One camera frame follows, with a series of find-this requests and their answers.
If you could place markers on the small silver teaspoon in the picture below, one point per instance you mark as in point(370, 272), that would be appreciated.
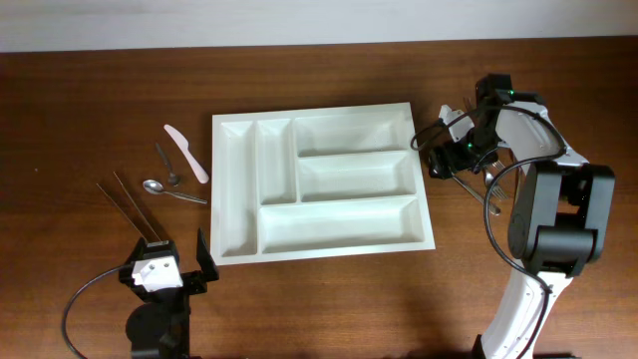
point(155, 187)

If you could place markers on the white plastic cutlery tray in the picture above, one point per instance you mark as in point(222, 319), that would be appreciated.
point(316, 183)

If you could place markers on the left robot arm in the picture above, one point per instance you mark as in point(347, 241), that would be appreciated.
point(159, 328)

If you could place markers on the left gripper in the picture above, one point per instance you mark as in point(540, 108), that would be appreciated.
point(196, 279)

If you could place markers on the pink plastic knife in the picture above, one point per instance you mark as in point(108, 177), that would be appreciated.
point(182, 143)

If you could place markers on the small dark teaspoon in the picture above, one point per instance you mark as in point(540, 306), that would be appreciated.
point(172, 178)

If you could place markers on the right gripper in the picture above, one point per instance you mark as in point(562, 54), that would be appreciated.
point(439, 156)

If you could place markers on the large silver spoon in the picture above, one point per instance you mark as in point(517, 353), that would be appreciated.
point(519, 177)
point(493, 209)

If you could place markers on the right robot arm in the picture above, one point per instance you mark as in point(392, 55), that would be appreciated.
point(560, 212)

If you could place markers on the silver fork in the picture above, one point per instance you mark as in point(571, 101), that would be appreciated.
point(497, 190)
point(496, 162)

